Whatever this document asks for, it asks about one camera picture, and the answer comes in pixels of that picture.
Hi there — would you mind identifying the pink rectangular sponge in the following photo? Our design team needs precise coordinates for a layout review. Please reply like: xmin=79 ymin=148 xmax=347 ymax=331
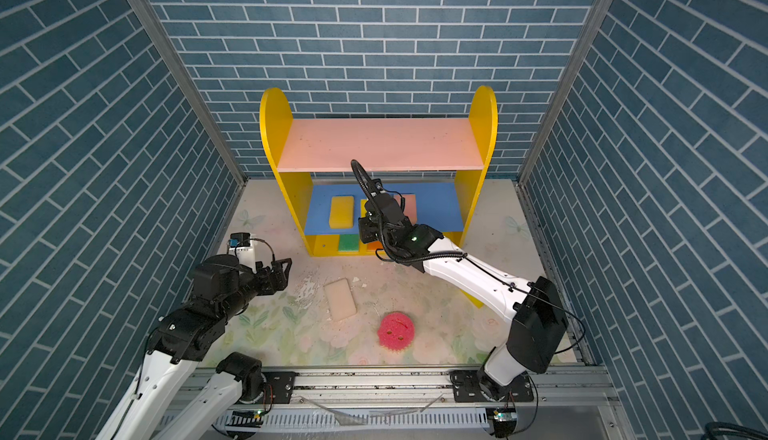
xmin=403 ymin=194 xmax=418 ymax=224

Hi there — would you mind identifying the green sponge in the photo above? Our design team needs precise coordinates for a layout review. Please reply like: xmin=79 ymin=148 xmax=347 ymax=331
xmin=338 ymin=234 xmax=360 ymax=253

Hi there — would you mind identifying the textured yellow sponge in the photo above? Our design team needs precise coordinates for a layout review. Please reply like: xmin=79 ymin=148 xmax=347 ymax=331
xmin=328 ymin=196 xmax=355 ymax=230

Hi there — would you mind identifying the beige sponge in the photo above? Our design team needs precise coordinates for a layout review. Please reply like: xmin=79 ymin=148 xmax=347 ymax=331
xmin=324 ymin=278 xmax=357 ymax=321

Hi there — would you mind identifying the orange sponge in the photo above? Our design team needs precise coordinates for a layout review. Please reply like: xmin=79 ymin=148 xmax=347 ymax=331
xmin=366 ymin=241 xmax=383 ymax=251

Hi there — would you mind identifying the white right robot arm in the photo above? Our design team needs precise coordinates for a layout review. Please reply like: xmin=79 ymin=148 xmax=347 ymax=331
xmin=358 ymin=191 xmax=568 ymax=400

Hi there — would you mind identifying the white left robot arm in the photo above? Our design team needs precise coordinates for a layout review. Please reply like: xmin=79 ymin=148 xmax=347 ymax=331
xmin=98 ymin=254 xmax=292 ymax=439

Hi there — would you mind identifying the yellow pink blue wooden shelf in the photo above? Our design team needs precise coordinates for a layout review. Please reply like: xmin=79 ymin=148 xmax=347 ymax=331
xmin=259 ymin=86 xmax=499 ymax=257

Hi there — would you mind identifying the pink round scrubber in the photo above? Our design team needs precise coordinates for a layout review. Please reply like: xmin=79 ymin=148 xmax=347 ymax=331
xmin=377 ymin=312 xmax=415 ymax=351

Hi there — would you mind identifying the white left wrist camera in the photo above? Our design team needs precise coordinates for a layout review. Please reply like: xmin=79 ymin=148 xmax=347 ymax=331
xmin=227 ymin=232 xmax=256 ymax=270

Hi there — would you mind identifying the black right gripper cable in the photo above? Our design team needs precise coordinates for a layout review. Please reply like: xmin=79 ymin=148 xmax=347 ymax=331
xmin=350 ymin=158 xmax=469 ymax=264

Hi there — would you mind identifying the aluminium left corner post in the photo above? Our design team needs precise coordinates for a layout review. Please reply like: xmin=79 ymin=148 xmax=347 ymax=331
xmin=127 ymin=0 xmax=247 ymax=187

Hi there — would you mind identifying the aluminium corner post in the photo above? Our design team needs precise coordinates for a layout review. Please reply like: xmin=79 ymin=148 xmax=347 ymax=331
xmin=518 ymin=0 xmax=614 ymax=185
xmin=127 ymin=0 xmax=247 ymax=187

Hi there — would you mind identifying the white perforated cable tray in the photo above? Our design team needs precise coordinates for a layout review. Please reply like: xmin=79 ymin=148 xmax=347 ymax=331
xmin=214 ymin=408 xmax=490 ymax=433

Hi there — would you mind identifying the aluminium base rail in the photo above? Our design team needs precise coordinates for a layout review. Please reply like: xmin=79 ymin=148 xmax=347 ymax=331
xmin=119 ymin=364 xmax=619 ymax=411

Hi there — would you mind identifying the aluminium right corner post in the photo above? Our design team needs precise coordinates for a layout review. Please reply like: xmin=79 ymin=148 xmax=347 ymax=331
xmin=518 ymin=0 xmax=614 ymax=185

